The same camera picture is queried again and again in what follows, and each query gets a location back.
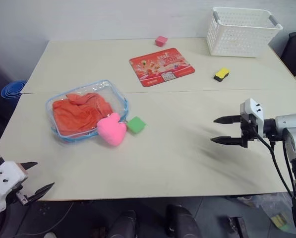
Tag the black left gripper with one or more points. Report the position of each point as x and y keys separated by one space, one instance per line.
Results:
x=20 y=194

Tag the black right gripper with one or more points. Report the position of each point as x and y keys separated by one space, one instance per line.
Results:
x=247 y=134

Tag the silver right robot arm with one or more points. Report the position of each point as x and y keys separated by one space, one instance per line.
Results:
x=292 y=129

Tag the orange cloth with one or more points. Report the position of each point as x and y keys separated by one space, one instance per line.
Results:
x=73 y=112

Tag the clear blue-trimmed pouch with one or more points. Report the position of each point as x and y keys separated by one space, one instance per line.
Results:
x=105 y=89

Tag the yellow and black eraser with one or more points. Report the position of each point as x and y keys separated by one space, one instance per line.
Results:
x=222 y=74

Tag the pink plush heart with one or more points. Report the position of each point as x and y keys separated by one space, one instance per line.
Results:
x=111 y=131

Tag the green foam cube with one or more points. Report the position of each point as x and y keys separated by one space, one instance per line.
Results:
x=136 y=124

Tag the red printed mouse pad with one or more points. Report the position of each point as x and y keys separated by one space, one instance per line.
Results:
x=160 y=68

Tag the white perforated plastic basket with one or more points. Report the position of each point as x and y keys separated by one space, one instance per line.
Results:
x=239 y=37

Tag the dark boxy shape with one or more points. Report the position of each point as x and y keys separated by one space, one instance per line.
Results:
x=237 y=226

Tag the dark rounded shape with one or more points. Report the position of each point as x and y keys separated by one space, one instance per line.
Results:
x=124 y=225
x=181 y=221

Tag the black chair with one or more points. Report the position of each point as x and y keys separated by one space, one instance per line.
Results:
x=295 y=52

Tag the pink foam cube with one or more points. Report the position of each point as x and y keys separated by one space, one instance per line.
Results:
x=161 y=41

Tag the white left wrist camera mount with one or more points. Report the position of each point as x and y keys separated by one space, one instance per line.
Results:
x=4 y=178

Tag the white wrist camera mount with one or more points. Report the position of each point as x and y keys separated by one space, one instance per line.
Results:
x=4 y=178
x=255 y=111

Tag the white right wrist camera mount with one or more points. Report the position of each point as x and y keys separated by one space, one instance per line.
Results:
x=255 y=111

